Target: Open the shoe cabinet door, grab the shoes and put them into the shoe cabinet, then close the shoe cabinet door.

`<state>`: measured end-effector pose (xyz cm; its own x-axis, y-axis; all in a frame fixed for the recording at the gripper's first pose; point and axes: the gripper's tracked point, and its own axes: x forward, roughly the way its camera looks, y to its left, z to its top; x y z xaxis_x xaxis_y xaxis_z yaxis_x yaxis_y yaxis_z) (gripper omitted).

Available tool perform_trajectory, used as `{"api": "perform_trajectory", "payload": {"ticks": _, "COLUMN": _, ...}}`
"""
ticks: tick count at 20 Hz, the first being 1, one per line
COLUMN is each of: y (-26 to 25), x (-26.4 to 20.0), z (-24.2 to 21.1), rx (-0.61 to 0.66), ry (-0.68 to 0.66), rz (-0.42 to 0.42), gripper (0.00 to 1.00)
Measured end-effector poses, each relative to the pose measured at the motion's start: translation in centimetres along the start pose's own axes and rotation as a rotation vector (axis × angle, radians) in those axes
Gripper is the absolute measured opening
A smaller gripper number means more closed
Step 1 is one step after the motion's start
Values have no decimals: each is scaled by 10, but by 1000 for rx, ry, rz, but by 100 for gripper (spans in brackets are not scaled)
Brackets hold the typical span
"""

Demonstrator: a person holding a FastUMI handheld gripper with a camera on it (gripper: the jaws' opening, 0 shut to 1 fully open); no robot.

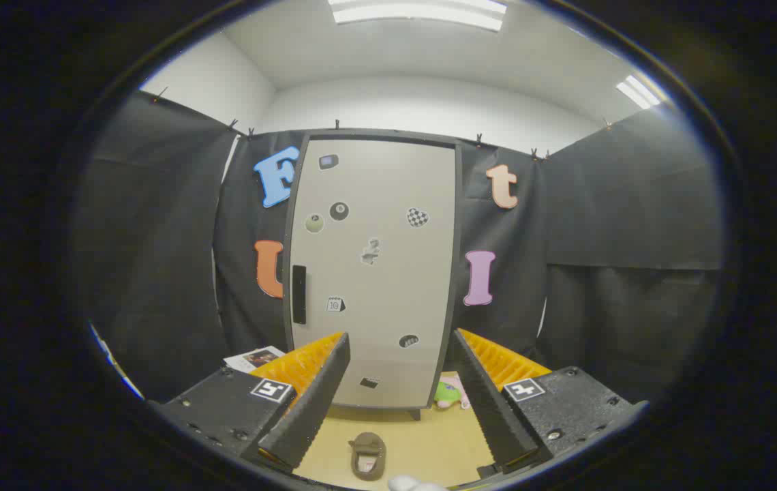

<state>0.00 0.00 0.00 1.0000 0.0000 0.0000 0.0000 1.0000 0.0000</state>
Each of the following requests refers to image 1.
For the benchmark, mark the long ceiling light panel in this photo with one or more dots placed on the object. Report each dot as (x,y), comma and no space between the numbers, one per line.
(416,13)

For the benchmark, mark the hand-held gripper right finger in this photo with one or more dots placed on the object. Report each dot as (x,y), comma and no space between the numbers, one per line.
(480,395)

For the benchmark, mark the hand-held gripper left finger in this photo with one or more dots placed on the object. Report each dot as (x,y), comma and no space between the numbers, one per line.
(320,392)

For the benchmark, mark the black backdrop cloth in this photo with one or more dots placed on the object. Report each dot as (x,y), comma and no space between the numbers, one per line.
(157,239)

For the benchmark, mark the dark grey shoe cabinet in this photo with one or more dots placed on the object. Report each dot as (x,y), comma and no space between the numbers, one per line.
(375,134)

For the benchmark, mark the green and pink plush toy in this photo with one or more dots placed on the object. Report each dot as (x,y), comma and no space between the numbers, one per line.
(446,393)

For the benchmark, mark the small ceiling light panel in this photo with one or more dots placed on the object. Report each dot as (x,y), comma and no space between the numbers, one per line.
(639,92)

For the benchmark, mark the printed booklet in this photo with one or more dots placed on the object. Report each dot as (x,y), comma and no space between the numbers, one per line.
(252,358)

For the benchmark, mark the brown fuzzy slipper shoe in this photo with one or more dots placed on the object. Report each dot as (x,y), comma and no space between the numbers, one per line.
(368,444)

